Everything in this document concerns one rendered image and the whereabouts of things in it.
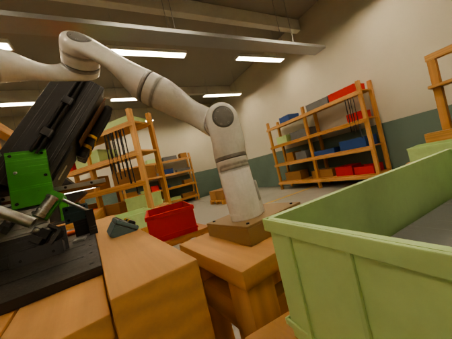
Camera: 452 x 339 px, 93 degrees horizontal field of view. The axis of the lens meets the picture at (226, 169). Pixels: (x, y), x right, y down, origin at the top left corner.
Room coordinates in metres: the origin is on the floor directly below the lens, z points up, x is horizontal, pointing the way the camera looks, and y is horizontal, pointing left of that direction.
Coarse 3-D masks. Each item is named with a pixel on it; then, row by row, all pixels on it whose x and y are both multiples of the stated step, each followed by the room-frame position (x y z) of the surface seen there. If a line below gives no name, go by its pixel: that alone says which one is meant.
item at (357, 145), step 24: (336, 96) 4.78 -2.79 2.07; (360, 96) 4.34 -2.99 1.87; (288, 120) 6.12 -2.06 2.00; (360, 120) 4.39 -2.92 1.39; (288, 144) 6.24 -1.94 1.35; (312, 144) 5.64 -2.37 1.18; (360, 144) 4.55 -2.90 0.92; (384, 144) 4.52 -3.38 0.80; (288, 168) 7.11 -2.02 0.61; (336, 168) 5.15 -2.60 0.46; (360, 168) 4.67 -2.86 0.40
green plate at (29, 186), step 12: (12, 156) 0.75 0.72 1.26; (24, 156) 0.76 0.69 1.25; (36, 156) 0.78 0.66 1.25; (12, 168) 0.74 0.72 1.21; (24, 168) 0.75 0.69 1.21; (36, 168) 0.77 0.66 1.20; (48, 168) 0.79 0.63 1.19; (12, 180) 0.72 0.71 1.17; (24, 180) 0.74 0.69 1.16; (36, 180) 0.75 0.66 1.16; (48, 180) 0.77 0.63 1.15; (12, 192) 0.71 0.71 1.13; (24, 192) 0.73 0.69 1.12; (36, 192) 0.74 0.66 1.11; (48, 192) 0.76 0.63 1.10; (12, 204) 0.70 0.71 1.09; (24, 204) 0.72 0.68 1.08; (36, 204) 0.73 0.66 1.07
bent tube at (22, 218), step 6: (0, 156) 0.65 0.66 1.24; (0, 210) 0.58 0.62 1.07; (6, 210) 0.59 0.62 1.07; (12, 210) 0.60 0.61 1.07; (0, 216) 0.58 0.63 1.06; (6, 216) 0.58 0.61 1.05; (12, 216) 0.59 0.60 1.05; (18, 216) 0.60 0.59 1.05; (24, 216) 0.60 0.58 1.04; (30, 216) 0.62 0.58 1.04; (12, 222) 0.59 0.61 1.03; (18, 222) 0.59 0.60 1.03; (24, 222) 0.60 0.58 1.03; (30, 222) 0.60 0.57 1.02
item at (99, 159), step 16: (128, 112) 3.25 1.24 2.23; (112, 128) 3.34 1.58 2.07; (128, 128) 3.59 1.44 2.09; (96, 144) 4.10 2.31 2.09; (112, 144) 3.37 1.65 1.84; (96, 160) 3.62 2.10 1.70; (112, 160) 3.39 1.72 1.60; (160, 160) 3.68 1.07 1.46; (96, 176) 3.69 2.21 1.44; (112, 176) 3.55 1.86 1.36; (128, 176) 3.31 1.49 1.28; (144, 176) 3.25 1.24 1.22; (160, 176) 3.60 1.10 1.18; (96, 192) 3.58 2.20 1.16; (112, 192) 3.45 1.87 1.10; (160, 192) 3.69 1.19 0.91; (96, 208) 4.05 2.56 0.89; (112, 208) 3.64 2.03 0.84; (128, 208) 3.44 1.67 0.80
